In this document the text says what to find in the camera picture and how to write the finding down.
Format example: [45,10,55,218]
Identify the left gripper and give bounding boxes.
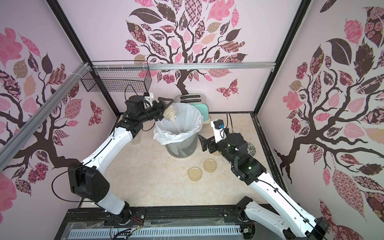
[139,96,175,123]

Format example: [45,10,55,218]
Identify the glass jar beige lid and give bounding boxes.
[163,104,180,122]

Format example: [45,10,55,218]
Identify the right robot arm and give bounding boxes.
[199,130,329,240]

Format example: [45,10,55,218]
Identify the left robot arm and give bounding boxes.
[66,93,174,225]

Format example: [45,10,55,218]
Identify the grey mesh trash bin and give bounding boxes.
[166,134,198,159]

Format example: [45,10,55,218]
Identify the white plastic trash bag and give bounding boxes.
[153,103,204,146]

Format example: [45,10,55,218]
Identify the mint green toaster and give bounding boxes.
[175,94,211,125]

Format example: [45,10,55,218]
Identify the small bottle with cork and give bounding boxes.
[131,135,141,145]

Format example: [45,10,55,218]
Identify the patterned ceramic bowl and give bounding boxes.
[247,143,256,157]

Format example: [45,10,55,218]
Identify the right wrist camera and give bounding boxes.
[211,119,227,143]

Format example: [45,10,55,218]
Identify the black wire basket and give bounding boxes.
[81,60,153,93]

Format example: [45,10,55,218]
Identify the aluminium rail back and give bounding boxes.
[92,61,276,71]

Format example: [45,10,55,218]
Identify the aluminium rail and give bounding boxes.
[92,61,276,71]
[1,63,91,169]

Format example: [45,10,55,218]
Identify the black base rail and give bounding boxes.
[53,203,314,240]

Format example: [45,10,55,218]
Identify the white slotted cable duct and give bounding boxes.
[66,226,242,240]

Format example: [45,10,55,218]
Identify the aluminium rail left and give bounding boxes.
[1,63,91,169]

